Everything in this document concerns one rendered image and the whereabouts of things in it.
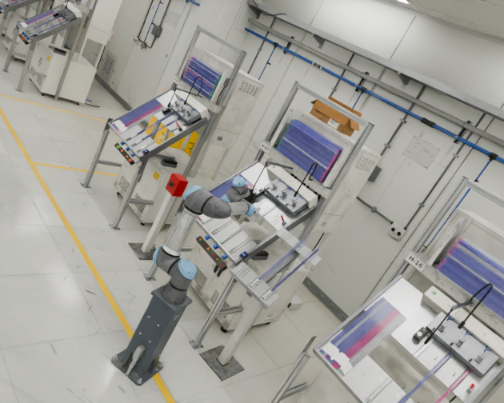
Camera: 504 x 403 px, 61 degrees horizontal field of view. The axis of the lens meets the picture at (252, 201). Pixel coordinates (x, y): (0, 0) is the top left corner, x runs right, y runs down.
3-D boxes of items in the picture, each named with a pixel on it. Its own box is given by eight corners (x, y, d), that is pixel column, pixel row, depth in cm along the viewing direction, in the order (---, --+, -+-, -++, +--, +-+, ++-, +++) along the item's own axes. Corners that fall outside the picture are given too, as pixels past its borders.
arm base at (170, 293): (174, 308, 238) (182, 294, 235) (155, 292, 242) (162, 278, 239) (189, 299, 252) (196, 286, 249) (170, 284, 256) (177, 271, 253)
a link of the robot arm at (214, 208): (225, 208, 223) (259, 204, 268) (209, 197, 226) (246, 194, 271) (214, 226, 225) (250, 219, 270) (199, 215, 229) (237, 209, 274)
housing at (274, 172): (310, 214, 310) (309, 201, 299) (268, 180, 339) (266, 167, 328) (318, 209, 312) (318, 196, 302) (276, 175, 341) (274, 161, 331)
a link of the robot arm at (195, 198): (166, 278, 240) (209, 197, 226) (146, 263, 245) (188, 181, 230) (178, 273, 251) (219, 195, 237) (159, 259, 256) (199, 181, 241)
